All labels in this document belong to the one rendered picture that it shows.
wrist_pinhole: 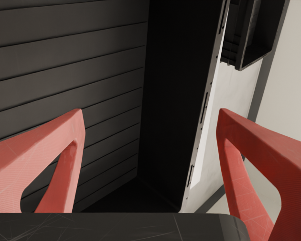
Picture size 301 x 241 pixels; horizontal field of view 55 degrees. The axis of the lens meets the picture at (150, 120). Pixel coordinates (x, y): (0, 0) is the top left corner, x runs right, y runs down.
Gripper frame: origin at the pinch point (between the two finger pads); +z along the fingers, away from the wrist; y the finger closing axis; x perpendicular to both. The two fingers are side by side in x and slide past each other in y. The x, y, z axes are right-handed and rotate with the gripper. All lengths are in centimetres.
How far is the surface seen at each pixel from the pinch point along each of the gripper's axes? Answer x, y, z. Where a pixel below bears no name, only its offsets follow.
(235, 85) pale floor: 125, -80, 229
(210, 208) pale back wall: 283, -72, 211
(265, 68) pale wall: 121, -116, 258
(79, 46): 4.1, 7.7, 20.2
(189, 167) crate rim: 21.7, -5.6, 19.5
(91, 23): 2.0, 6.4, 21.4
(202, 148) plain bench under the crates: 59, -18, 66
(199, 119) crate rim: 13.7, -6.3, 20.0
